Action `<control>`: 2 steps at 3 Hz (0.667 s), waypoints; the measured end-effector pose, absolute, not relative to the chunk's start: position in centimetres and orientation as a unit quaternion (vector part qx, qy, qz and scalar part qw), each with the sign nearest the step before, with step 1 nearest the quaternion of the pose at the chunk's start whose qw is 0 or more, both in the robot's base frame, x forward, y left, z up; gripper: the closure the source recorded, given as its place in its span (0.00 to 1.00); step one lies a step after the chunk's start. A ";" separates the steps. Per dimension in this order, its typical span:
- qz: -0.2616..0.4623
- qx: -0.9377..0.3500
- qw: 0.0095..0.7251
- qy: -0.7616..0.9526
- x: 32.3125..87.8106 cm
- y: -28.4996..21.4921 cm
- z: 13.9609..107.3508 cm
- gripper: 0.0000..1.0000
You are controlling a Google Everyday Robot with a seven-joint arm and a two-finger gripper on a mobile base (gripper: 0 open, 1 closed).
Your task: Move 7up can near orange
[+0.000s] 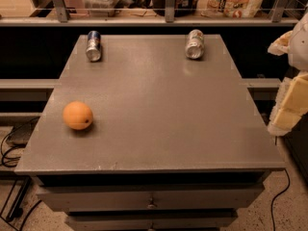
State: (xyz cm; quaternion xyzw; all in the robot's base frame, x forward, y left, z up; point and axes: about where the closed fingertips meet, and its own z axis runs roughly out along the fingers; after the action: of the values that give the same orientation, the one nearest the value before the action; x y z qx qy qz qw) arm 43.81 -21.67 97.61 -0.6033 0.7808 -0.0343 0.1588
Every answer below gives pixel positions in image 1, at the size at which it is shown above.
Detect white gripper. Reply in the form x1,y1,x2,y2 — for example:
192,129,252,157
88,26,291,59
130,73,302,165
268,13,308,137

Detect grey drawer cabinet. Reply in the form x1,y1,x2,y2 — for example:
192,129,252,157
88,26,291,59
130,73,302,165
16,35,284,231

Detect colourful snack bag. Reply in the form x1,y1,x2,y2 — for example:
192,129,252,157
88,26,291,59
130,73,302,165
201,0,263,18

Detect black cables on left floor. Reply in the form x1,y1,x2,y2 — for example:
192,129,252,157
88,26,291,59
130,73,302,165
0,117,41,231

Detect orange fruit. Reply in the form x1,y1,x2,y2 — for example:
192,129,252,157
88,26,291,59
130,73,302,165
63,101,93,130

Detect black cable on right floor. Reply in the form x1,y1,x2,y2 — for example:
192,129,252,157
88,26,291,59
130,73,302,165
269,167,292,231

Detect blue silver energy drink can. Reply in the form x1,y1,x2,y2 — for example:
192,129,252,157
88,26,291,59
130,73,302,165
86,31,101,62

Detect metal drawer knob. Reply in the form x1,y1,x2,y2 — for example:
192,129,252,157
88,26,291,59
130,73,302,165
147,199,157,210

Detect silver green 7up can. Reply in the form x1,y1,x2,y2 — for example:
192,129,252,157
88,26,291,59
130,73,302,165
185,29,204,60

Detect grey metal shelf rail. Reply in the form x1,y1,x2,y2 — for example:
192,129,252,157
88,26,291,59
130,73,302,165
0,0,307,27

